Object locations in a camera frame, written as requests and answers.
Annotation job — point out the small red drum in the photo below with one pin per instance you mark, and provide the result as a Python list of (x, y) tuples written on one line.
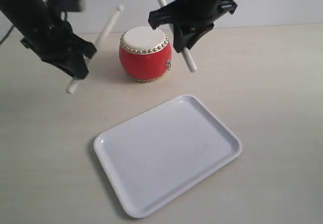
[(145, 53)]

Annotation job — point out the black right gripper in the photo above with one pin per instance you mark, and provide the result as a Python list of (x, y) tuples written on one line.
[(190, 19)]

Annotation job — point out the white rectangular plastic tray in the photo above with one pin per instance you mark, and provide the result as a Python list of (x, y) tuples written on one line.
[(156, 156)]

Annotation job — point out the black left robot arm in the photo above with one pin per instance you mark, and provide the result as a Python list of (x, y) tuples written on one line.
[(15, 9)]

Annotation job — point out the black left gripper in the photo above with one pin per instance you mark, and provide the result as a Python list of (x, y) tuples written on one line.
[(53, 40)]

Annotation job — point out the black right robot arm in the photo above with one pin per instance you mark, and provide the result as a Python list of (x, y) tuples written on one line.
[(191, 19)]

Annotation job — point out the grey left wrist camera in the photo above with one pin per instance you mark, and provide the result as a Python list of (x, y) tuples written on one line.
[(74, 6)]

